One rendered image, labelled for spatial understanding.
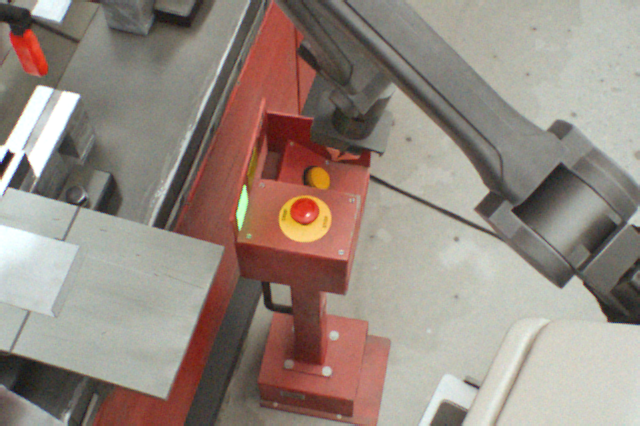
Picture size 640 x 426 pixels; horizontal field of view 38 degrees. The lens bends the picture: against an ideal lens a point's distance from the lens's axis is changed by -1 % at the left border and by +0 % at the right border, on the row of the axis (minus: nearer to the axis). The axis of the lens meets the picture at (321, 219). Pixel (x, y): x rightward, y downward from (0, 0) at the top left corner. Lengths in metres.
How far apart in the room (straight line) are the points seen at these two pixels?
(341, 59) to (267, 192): 0.37
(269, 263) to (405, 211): 0.91
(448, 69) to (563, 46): 1.81
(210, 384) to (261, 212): 0.75
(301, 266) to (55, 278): 0.39
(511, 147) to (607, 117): 1.69
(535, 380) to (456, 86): 0.23
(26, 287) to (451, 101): 0.53
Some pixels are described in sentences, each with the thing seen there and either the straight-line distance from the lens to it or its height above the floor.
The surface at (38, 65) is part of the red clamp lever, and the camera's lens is 0.98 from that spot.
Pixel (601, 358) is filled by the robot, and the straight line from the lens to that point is 0.62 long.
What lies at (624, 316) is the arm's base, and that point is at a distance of 0.81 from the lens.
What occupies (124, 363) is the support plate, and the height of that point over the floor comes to 1.00.
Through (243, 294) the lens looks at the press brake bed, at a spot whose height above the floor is 0.05.
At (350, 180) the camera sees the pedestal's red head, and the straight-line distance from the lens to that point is 1.41.
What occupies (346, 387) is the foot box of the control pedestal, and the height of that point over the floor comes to 0.12.
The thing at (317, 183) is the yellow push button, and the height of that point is 0.73.
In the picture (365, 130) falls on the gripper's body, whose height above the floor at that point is 0.91.
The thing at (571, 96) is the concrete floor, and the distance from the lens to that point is 2.43.
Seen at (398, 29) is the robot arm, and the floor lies 1.37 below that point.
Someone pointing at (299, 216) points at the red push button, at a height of 0.81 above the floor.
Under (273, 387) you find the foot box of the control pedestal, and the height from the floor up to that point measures 0.11.
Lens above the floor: 1.92
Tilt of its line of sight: 62 degrees down
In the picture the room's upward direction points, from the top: 1 degrees counter-clockwise
